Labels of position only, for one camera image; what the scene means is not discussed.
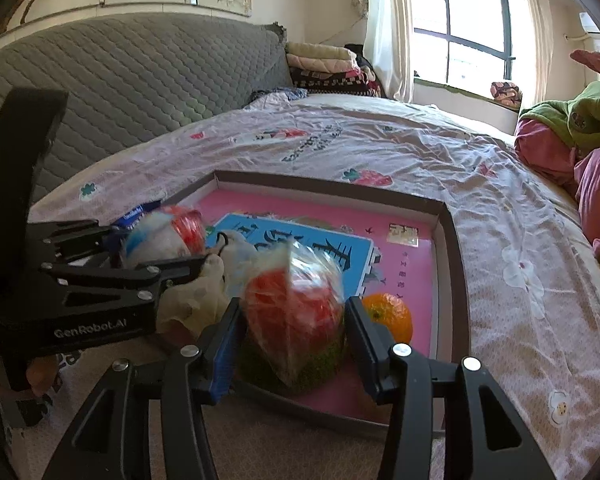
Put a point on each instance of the blue snack packet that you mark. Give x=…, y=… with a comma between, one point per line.
x=132, y=217

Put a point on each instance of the green blanket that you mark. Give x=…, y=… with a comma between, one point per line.
x=590, y=115

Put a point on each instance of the floral folded cloth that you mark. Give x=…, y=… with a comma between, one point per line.
x=505, y=92

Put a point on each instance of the pink quilt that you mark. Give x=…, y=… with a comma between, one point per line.
x=545, y=150

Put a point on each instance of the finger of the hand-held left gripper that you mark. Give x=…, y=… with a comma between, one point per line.
x=70, y=237
x=130, y=274

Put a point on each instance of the dark checkered folded blanket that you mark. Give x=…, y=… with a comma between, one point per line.
x=335, y=82

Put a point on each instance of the dark clothes pile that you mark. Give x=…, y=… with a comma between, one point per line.
x=357, y=52

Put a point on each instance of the shallow grey cardboard box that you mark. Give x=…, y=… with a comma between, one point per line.
x=457, y=270

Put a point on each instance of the grey quilted headboard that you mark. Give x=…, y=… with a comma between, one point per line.
x=130, y=75

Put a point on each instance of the person's left hand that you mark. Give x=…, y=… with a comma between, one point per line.
x=40, y=377

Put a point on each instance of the white air conditioner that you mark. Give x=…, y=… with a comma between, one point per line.
x=591, y=22

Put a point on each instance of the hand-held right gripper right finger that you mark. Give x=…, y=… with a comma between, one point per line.
x=367, y=360

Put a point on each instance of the blue white egg-shaped package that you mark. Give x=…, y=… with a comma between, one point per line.
x=155, y=235

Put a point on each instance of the dark framed window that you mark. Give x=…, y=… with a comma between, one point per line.
x=475, y=10

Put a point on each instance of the large orange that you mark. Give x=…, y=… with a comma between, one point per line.
x=390, y=320

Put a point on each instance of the pink quilted cushion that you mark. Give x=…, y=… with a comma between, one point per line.
x=597, y=62

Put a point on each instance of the red egg-shaped package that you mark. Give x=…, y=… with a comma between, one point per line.
x=290, y=310

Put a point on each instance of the white curtain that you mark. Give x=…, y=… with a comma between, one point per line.
x=535, y=35
x=387, y=25

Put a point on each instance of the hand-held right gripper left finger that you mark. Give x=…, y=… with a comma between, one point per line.
x=225, y=355

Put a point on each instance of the blue patterned cloth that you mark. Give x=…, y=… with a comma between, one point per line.
x=280, y=95

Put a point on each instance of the pink folded blanket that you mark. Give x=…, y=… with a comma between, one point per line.
x=322, y=64

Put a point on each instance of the cream folded blanket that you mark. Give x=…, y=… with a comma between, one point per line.
x=320, y=50

